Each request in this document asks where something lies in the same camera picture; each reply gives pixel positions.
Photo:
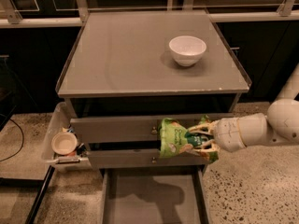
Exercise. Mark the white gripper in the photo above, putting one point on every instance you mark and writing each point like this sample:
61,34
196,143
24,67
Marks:
228,134

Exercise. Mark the green rice chip bag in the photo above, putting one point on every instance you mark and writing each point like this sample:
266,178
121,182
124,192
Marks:
175,138

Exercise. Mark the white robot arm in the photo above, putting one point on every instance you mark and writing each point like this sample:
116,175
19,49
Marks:
278,127

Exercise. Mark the brass top drawer knob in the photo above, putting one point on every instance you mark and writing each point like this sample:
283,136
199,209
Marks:
154,130

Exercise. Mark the brass drawer knob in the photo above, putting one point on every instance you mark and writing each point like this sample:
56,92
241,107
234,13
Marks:
154,130
153,160

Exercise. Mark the brass middle drawer knob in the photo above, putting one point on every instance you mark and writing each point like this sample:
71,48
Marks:
153,160

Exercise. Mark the grey bottom drawer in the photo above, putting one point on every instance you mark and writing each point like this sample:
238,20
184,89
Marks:
170,195

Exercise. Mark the grey drawer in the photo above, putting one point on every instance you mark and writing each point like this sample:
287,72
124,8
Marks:
125,128
170,195
132,158

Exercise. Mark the grey drawer cabinet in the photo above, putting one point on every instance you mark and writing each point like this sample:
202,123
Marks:
122,66

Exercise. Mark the grey top drawer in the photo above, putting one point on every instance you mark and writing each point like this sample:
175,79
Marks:
125,128

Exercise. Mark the grey middle drawer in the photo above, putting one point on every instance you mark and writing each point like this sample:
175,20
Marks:
132,158

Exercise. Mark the white ceramic bowl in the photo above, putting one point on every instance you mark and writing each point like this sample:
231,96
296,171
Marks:
187,50

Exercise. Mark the small beige bowl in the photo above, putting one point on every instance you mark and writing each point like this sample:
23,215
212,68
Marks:
64,143

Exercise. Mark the white metal rail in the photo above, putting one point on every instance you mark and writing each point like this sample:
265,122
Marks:
216,17

